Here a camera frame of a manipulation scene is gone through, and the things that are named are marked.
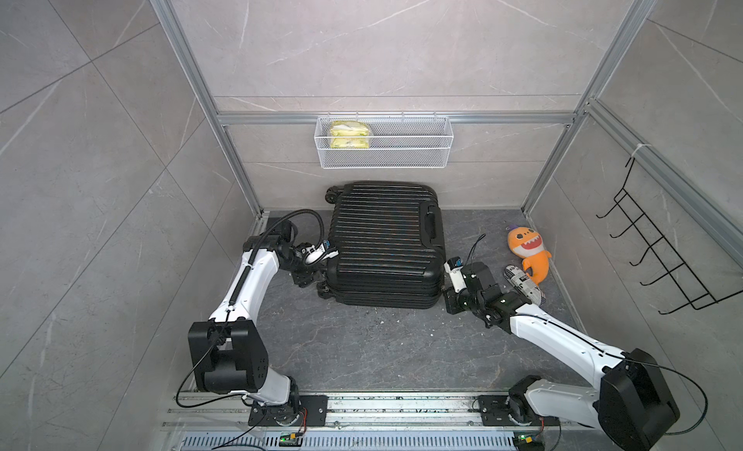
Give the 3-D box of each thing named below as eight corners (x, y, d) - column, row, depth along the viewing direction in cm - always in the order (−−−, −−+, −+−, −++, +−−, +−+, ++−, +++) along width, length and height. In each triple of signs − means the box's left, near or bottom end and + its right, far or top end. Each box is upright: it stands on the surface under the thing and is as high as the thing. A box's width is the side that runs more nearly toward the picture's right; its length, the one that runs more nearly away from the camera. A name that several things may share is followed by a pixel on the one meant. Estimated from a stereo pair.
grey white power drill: (536, 308, 93) (540, 304, 91) (500, 272, 102) (503, 267, 100) (546, 301, 95) (550, 297, 93) (510, 266, 104) (513, 261, 102)
